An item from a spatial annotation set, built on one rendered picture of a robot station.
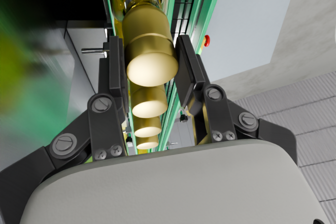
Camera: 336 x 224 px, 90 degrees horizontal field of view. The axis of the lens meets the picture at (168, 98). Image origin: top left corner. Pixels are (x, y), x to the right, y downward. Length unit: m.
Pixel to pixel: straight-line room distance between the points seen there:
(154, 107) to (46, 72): 0.16
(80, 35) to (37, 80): 0.24
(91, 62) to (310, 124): 3.45
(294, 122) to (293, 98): 0.46
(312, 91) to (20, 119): 3.87
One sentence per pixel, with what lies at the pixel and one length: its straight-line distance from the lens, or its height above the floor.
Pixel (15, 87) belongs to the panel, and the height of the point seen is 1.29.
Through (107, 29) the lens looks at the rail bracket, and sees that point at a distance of 0.42.
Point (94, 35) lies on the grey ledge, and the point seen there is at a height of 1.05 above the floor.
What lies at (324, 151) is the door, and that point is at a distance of 3.55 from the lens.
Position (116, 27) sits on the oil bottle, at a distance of 0.20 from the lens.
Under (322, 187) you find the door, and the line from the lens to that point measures 3.44.
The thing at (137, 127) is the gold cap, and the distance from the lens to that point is 0.20.
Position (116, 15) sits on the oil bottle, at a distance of 0.18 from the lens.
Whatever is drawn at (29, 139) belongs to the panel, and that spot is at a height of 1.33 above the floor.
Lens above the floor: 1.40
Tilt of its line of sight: 30 degrees down
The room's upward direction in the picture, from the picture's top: 168 degrees clockwise
